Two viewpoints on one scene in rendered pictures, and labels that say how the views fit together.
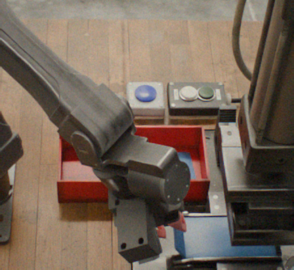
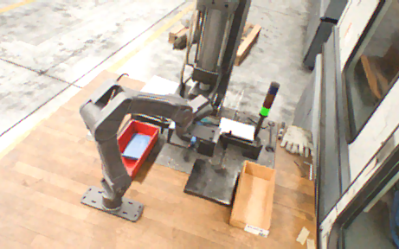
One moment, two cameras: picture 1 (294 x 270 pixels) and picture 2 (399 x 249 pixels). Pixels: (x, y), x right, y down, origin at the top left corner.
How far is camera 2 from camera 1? 0.88 m
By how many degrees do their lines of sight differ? 52
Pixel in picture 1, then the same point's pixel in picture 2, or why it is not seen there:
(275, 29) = (220, 24)
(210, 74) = not seen: hidden behind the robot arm
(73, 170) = not seen: hidden behind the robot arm
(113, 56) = (61, 135)
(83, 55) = (51, 144)
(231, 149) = (193, 92)
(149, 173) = (203, 106)
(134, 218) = (202, 130)
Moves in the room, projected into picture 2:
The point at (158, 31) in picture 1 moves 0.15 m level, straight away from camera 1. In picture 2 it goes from (59, 117) to (30, 104)
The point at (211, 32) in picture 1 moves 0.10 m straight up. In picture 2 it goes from (74, 103) to (72, 85)
